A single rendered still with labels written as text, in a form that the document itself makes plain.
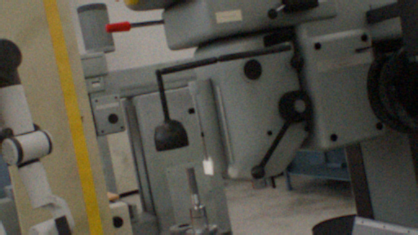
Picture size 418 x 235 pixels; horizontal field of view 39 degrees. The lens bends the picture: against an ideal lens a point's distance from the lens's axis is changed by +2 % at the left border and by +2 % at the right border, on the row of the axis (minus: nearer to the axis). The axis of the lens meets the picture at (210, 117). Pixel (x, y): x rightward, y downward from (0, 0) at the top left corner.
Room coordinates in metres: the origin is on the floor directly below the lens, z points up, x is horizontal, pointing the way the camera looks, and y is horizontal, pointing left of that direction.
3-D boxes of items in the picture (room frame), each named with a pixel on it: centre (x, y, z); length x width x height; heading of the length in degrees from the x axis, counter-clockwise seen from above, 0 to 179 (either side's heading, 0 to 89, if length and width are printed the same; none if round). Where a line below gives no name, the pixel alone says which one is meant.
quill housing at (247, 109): (1.35, -0.09, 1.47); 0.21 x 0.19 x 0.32; 26
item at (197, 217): (1.66, 0.08, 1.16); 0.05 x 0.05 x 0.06
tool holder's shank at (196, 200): (1.66, 0.08, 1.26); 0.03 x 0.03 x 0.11
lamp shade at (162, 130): (1.23, 0.09, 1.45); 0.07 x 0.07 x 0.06
